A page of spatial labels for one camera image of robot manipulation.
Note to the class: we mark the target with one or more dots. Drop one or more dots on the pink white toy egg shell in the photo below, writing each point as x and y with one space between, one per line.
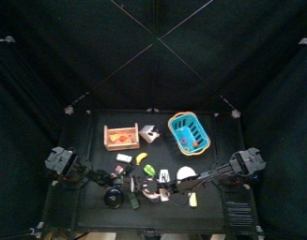
151 196

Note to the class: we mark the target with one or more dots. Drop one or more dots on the orange toy fruit piece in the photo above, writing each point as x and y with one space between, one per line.
124 138

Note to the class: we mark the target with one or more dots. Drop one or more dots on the small white toy carton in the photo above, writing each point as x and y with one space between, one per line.
124 158

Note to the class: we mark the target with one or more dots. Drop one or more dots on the dark green rectangular block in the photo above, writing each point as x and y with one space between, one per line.
134 201

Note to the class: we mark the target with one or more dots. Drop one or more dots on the small white pink box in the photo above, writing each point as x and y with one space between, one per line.
148 133

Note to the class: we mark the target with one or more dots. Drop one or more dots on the grey frame clamp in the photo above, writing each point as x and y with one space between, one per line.
235 113
68 109
305 41
151 109
7 39

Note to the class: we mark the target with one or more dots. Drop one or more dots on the yellow toy banana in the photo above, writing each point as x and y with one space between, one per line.
140 158

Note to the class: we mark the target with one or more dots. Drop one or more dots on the pale yellow toy butter stick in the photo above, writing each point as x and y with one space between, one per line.
192 200

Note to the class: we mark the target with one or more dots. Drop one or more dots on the wooden toy crate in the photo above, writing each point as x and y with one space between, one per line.
121 142

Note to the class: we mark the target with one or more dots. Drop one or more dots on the white round plate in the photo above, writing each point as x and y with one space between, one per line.
186 172

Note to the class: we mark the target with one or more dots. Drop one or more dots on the green toy leaf vegetable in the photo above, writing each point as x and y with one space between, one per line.
148 169

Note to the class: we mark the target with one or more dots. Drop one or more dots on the blue basket with orange rim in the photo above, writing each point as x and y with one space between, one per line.
188 133

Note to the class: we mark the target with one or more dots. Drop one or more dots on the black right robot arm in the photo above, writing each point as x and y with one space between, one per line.
243 164

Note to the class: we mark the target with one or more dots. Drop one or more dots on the black round toy pan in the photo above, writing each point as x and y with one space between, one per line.
113 198

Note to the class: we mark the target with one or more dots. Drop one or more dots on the yellow toy fruit piece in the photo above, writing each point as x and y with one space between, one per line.
115 137

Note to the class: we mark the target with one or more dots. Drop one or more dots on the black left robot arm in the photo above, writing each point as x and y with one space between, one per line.
65 162

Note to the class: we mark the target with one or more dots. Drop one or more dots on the red pink toy block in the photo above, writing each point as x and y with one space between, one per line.
119 169

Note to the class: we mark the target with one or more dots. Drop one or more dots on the white striped shell piece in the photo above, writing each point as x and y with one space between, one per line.
164 175

